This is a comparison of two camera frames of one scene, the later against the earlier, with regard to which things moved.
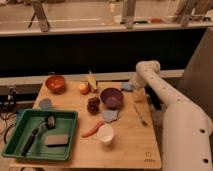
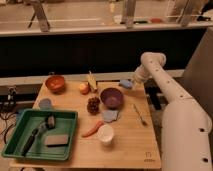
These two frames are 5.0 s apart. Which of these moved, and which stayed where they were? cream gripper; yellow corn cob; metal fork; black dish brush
Moved: cream gripper
Stayed: black dish brush; yellow corn cob; metal fork
